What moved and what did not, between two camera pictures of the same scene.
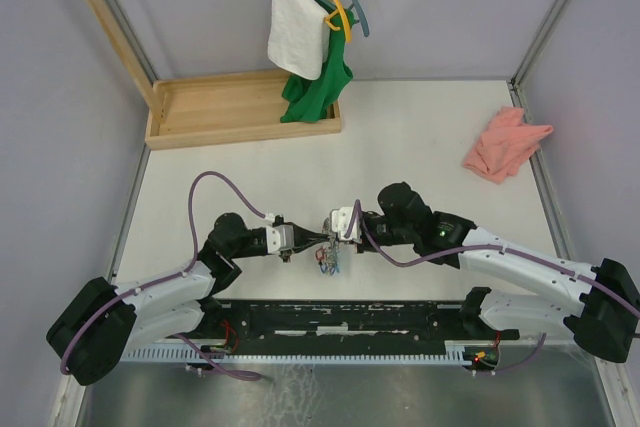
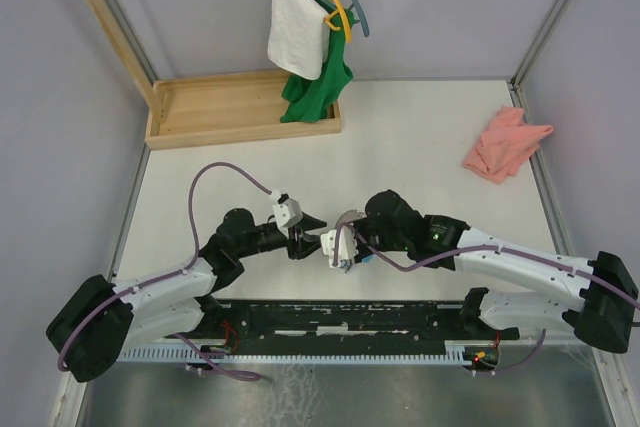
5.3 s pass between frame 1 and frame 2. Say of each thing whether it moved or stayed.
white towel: stayed
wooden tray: stayed
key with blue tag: moved
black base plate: stayed
